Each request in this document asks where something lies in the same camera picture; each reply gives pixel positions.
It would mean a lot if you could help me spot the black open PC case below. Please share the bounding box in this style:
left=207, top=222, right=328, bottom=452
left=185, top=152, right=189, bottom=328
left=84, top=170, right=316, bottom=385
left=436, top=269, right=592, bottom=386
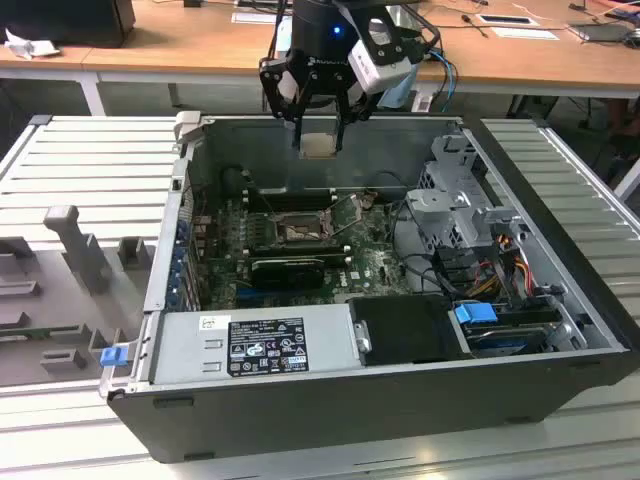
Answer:
left=98, top=110, right=640, bottom=465

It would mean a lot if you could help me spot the wooden desk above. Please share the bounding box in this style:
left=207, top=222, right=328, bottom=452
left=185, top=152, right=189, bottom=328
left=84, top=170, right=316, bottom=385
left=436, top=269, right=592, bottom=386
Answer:
left=82, top=0, right=640, bottom=119
left=0, top=44, right=101, bottom=117

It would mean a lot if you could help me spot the blue cable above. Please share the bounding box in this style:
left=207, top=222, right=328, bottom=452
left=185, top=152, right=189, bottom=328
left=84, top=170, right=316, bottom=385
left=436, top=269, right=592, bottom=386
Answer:
left=429, top=47, right=459, bottom=109

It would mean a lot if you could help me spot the CPU socket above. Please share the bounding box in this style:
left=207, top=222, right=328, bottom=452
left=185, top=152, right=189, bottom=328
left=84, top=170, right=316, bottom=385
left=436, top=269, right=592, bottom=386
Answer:
left=272, top=209, right=337, bottom=247

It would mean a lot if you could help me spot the silver CPU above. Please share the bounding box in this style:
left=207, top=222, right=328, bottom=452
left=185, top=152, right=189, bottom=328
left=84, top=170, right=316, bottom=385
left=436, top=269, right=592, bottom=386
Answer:
left=298, top=132, right=337, bottom=160

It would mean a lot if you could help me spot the grey power supply unit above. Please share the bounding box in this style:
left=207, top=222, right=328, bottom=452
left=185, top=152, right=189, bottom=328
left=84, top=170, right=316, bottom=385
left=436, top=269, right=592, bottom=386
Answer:
left=149, top=303, right=364, bottom=386

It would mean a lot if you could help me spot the black computer box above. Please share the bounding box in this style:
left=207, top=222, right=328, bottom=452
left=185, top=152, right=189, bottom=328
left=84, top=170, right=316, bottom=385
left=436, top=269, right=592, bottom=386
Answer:
left=0, top=0, right=137, bottom=50

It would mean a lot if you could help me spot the crumpled white paper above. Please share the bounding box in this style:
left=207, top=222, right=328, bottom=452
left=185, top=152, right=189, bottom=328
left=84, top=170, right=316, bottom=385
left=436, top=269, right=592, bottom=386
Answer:
left=3, top=27, right=62, bottom=60

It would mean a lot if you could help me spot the white framed tablet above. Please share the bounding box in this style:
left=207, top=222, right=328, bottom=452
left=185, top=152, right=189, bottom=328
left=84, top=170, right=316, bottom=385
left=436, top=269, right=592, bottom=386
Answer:
left=474, top=13, right=540, bottom=28

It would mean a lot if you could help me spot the black graphics card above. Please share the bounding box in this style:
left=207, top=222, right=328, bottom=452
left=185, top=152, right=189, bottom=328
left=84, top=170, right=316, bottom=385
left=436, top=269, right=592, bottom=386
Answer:
left=248, top=255, right=326, bottom=291

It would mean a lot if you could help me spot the metal socket cover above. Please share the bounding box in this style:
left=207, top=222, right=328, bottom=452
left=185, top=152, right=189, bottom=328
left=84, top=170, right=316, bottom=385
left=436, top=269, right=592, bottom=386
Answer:
left=322, top=194, right=363, bottom=239

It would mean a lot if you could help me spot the black RAM stick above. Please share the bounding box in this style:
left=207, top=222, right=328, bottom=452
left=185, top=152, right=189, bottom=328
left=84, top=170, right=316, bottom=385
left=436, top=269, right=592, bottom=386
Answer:
left=247, top=238, right=351, bottom=266

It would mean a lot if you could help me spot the white paper sheet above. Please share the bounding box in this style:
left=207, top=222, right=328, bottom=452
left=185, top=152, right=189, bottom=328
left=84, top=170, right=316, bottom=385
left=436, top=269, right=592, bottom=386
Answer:
left=489, top=25, right=563, bottom=42
left=230, top=12, right=294, bottom=25

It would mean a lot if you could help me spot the grey parts rack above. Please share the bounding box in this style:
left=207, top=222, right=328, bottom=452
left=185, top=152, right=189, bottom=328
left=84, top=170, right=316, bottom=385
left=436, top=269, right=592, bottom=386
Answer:
left=0, top=204, right=161, bottom=389

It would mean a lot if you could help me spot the hard disk in blue carrier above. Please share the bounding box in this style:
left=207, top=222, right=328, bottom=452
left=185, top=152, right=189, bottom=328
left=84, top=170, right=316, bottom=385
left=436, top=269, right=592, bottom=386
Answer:
left=452, top=301, right=561, bottom=359

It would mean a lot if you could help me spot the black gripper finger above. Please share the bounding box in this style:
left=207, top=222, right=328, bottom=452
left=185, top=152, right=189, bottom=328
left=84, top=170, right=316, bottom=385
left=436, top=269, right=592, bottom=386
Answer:
left=258, top=53, right=307, bottom=151
left=333, top=77, right=374, bottom=152

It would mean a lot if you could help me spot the blue plastic latch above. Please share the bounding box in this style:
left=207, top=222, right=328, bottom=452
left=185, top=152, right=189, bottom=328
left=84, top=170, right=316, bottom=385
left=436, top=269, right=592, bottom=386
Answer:
left=99, top=347, right=126, bottom=370

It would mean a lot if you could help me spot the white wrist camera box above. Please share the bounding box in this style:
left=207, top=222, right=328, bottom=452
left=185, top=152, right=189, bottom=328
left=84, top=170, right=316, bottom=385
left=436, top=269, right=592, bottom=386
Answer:
left=347, top=17, right=417, bottom=96

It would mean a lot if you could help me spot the coloured power wire bundle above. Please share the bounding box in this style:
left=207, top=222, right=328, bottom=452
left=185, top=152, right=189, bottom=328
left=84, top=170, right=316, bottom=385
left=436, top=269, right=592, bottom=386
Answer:
left=469, top=252, right=534, bottom=301

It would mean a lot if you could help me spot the green motherboard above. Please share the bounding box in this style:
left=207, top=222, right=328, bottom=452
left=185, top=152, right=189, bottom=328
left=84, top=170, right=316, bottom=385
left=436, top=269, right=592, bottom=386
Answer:
left=197, top=192, right=426, bottom=311

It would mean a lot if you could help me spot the black plastic shroud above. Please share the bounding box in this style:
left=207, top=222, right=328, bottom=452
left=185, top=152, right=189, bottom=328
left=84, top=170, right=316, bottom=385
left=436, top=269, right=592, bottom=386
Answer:
left=346, top=293, right=475, bottom=367

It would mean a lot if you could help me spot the grey notebook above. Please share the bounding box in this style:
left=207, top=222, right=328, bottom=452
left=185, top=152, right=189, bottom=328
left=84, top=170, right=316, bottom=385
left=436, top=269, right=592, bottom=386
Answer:
left=566, top=22, right=634, bottom=44

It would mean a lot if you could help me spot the grey metal drive cage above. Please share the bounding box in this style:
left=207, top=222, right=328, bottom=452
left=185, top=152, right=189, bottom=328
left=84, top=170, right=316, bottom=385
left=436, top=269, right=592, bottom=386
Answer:
left=403, top=132, right=534, bottom=301

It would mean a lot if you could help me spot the seated person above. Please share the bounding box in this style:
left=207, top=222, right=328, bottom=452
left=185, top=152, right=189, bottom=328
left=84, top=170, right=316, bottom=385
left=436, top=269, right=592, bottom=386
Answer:
left=607, top=97, right=640, bottom=146

